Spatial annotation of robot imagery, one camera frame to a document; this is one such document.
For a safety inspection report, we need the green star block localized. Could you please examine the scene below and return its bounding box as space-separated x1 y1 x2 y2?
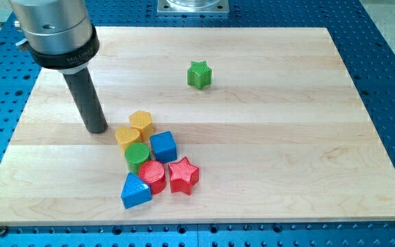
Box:
187 60 212 90

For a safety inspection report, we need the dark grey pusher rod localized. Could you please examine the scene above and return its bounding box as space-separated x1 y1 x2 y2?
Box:
63 68 108 134

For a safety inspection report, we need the blue triangle block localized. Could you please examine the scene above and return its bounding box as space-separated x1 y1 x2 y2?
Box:
121 172 152 209

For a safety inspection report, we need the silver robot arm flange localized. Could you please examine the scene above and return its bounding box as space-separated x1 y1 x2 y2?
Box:
9 0 99 74

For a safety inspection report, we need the blue perforated metal table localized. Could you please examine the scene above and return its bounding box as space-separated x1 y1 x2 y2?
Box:
0 1 395 246

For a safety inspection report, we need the yellow hexagon block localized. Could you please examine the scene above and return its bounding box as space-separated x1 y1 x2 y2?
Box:
129 110 154 141

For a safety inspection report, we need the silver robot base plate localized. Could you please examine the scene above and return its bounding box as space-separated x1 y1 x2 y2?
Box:
156 0 230 15

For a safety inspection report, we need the light wooden board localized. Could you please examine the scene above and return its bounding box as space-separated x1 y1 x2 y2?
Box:
0 27 395 226

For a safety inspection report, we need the red cylinder block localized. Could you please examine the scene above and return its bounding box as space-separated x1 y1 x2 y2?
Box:
139 161 167 194

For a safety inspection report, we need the red star block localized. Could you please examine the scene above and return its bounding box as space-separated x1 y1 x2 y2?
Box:
168 157 200 196

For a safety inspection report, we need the green cylinder block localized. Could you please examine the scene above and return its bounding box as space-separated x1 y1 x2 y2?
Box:
125 143 151 174

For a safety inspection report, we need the yellow heart block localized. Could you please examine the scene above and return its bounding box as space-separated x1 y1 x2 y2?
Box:
115 126 142 153

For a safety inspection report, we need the blue cube block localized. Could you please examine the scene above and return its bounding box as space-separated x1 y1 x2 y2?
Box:
149 131 178 163

